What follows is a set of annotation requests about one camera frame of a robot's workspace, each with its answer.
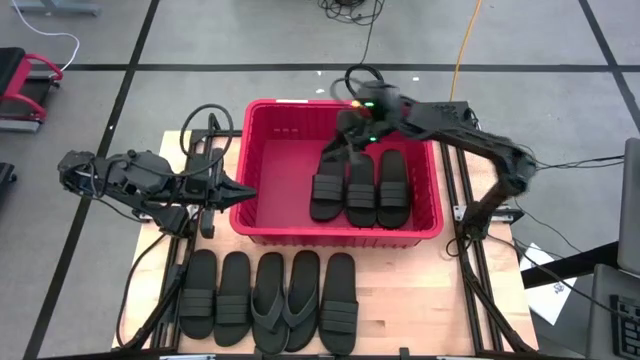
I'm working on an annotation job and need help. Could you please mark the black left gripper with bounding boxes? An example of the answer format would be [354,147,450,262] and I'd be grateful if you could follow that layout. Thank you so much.
[182,166,258,208]

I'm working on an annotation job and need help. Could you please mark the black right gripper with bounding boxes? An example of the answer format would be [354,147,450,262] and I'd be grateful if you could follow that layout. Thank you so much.
[320,79,403,167]

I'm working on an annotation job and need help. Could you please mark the black cable along table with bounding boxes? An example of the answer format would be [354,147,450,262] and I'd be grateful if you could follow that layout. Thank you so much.
[115,231,172,350]

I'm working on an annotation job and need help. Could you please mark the black flip-flop ridged sole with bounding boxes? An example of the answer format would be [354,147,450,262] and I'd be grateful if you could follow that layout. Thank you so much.
[283,249,322,353]

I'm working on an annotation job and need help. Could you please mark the black thin cables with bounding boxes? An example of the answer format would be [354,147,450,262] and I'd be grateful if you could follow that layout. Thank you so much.
[512,153,627,321]

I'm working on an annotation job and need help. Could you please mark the white floor cable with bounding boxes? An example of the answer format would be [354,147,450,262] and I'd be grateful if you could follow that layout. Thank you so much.
[10,0,82,74]

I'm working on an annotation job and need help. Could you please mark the black table edge rail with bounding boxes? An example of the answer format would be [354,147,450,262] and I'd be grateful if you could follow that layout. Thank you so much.
[37,349,589,360]

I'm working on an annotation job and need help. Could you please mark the black keyboard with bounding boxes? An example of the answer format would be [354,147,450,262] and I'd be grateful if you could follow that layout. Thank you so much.
[609,294,640,360]

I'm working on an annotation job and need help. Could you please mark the black floor cable tangle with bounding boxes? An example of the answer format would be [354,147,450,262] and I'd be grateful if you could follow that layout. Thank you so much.
[317,0,387,66]

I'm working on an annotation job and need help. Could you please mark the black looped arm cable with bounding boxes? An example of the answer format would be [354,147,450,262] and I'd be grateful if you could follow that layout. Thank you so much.
[178,103,236,177]

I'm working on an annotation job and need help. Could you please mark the red and black cart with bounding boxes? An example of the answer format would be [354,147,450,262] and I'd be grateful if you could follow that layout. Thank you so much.
[0,46,65,134]

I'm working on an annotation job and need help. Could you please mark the yellow floor cable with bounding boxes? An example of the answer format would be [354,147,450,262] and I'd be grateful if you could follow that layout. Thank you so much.
[448,0,484,102]

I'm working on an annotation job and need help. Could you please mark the black caster base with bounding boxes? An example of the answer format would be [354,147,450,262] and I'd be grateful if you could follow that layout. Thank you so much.
[0,161,18,202]

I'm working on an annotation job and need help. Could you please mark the grey laptop lid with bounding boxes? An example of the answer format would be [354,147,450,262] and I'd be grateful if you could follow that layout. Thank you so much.
[616,138,640,275]

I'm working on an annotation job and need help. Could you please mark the white paper sheet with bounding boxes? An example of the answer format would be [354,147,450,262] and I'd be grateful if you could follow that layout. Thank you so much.
[523,242,580,327]

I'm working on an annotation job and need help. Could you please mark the black flip-flop chevron strap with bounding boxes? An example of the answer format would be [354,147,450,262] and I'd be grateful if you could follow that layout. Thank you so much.
[250,251,291,356]

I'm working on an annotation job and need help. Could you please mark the grey desk foot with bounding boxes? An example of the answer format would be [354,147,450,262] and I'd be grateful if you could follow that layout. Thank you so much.
[8,0,102,17]

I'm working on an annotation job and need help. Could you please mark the large red plastic bin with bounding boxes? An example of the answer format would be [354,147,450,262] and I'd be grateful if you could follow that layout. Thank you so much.
[229,98,445,249]

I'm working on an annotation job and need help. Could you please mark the black banded slide sandal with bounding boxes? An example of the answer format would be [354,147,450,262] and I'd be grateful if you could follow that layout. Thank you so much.
[318,252,360,357]
[345,153,379,229]
[376,148,413,231]
[178,248,219,341]
[309,155,348,223]
[214,250,253,348]

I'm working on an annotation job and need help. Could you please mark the black looped gripper cable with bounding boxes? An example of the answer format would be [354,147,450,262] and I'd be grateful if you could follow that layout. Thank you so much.
[342,64,387,101]

